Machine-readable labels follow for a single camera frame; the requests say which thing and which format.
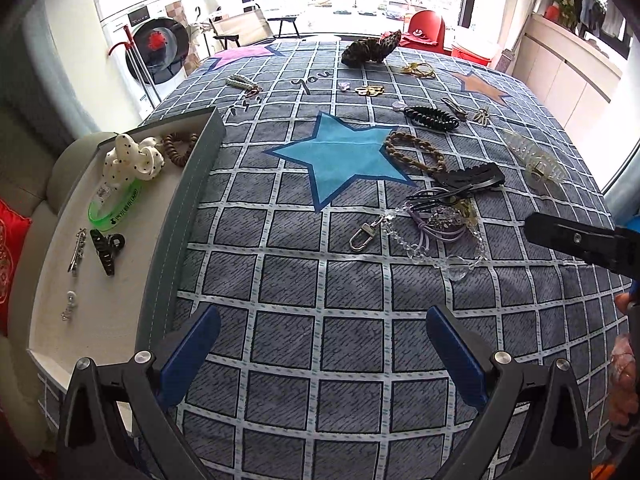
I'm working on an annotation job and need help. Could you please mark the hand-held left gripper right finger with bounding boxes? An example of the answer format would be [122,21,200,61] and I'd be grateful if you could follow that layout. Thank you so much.
[426,305,594,480]

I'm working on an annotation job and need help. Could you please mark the red embroidered cushion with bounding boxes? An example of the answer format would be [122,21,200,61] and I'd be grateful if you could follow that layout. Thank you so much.
[0,198,32,339]

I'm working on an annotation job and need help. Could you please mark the hanging clothes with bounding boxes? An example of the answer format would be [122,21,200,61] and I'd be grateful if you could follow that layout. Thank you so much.
[574,0,629,42]

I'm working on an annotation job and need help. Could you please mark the green plastic bangle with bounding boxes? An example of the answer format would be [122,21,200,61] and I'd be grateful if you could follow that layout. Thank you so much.
[87,179,146,234]

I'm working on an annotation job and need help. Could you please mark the black spiral hair tie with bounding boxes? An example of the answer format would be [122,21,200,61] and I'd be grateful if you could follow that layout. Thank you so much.
[403,104,460,132]

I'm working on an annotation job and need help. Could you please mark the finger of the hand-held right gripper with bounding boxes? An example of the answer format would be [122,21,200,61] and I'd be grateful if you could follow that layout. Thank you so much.
[523,212,640,279]

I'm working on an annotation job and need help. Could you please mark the crystal bead chain silver clasp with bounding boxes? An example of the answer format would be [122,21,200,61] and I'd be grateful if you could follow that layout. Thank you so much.
[348,202,489,281]

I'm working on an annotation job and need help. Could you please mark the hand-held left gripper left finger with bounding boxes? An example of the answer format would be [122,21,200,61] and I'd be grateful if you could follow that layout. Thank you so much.
[55,305,223,480]

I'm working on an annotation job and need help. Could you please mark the red handled mop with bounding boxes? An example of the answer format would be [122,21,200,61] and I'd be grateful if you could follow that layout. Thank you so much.
[105,25,164,107]

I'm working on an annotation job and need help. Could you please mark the gold chain accessory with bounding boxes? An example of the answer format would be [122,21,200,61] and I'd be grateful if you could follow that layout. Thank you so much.
[399,61,437,80]

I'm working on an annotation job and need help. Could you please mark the grey curtain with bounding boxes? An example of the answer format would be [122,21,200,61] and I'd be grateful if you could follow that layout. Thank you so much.
[0,7,103,137]

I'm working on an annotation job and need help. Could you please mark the silver hair clip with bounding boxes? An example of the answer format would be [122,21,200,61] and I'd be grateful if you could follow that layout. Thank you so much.
[67,227,89,276]

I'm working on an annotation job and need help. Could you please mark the large black hair claw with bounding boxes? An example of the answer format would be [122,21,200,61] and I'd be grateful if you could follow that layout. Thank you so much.
[432,162,506,194]

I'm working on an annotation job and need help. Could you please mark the white cabinet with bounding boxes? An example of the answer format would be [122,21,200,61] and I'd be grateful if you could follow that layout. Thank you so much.
[509,12,629,132]

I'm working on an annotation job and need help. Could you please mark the thin black hair clip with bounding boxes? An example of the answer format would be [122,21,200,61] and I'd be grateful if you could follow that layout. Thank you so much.
[404,187,474,211]

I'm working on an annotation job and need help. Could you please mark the white polka dot scrunchie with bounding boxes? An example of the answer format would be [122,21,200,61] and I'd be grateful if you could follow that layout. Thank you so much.
[102,133,166,191]

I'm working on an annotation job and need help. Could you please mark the red bucket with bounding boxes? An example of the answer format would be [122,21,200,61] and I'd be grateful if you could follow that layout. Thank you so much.
[450,42,494,67]

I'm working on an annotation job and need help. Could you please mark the small black claw clip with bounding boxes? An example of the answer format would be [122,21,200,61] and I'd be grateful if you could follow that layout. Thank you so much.
[89,228,126,277]

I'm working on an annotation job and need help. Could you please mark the white washing machine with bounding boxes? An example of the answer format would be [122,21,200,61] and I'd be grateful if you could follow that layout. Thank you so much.
[99,2,199,112]

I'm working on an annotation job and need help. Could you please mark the blue plastic box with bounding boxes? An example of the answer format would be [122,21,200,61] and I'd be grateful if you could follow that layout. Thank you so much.
[613,204,640,234]

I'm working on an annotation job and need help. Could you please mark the leopard print scrunchie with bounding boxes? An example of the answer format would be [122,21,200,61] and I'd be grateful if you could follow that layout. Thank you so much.
[341,29,402,67]

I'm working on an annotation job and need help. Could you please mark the brown chain link bracelet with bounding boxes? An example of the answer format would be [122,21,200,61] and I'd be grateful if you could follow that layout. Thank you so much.
[383,129,447,176]

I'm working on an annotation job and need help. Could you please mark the beige folding chair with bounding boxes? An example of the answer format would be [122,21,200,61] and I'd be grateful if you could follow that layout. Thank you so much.
[207,2,301,52]

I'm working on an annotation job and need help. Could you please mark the potted plant red pot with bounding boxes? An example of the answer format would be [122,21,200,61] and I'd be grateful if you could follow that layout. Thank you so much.
[538,0,577,24]

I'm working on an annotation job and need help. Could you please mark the brown bead bracelet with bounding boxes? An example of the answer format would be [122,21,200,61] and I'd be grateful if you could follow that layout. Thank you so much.
[162,131,200,169]

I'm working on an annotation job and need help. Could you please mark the grey checked star bedspread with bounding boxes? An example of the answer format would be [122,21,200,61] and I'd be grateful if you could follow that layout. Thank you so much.
[37,35,634,480]

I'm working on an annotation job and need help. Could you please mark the clear hair claw clip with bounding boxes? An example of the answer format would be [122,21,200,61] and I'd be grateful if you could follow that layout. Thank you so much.
[501,128,569,186]

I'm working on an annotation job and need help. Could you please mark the red chair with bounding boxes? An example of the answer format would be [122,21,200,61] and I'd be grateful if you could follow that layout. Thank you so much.
[407,9,446,52]

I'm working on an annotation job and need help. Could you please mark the beige sofa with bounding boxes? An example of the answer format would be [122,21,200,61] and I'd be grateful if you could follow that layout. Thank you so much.
[0,105,119,457]

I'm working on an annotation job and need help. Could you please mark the white umbrella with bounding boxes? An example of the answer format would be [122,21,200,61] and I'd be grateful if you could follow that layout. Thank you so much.
[192,6,212,57]

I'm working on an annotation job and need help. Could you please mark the person's right hand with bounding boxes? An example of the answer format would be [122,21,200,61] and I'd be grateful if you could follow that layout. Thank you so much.
[610,291,640,429]

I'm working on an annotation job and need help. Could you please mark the dark brown duckbill clip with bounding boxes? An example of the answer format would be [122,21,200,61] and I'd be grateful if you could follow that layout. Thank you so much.
[441,96,469,121]

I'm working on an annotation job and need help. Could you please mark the grey cardboard box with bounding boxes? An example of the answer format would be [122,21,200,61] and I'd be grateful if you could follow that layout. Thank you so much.
[27,106,228,397]

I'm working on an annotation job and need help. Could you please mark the purple hair ties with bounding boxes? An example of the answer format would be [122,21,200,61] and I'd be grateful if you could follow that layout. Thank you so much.
[409,204,476,246]

